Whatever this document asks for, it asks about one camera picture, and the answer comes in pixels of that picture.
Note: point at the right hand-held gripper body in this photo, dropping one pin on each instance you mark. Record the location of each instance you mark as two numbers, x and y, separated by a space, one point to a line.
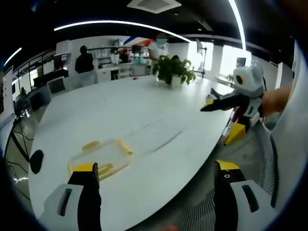
251 79

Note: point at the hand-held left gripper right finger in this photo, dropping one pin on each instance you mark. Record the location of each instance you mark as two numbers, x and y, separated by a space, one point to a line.
223 204

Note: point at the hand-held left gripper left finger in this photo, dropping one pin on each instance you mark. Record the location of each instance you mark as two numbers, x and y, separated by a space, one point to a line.
87 207

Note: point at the yellow block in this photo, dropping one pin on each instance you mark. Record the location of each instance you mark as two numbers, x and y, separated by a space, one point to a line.
237 133

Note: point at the green potted plant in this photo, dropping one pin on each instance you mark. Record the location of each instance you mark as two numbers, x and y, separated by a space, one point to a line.
173 68

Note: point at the clear plastic box yellow clips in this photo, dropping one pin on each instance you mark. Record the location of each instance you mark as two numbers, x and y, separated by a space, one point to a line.
101 158

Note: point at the straight ceiling light strip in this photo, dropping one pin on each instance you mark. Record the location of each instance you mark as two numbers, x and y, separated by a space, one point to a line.
240 26

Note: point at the grey mesh office chair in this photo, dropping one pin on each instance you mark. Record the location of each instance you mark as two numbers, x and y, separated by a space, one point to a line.
264 154

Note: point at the black oval object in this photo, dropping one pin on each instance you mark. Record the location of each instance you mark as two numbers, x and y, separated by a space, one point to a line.
36 161

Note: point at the person's white shirt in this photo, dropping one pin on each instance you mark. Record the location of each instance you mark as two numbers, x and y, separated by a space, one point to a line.
296 134

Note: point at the ceiling air vent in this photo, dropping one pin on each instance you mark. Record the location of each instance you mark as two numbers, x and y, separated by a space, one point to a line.
154 5

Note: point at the curved ceiling light strip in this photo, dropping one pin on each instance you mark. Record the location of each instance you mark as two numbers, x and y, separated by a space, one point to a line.
120 22

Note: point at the white office chair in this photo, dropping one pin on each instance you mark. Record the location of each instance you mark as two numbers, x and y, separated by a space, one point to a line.
56 85

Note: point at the short ceiling light strip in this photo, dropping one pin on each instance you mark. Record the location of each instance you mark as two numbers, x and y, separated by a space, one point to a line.
12 56

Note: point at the black camera stand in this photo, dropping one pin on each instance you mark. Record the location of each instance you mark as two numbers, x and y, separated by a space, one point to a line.
205 60

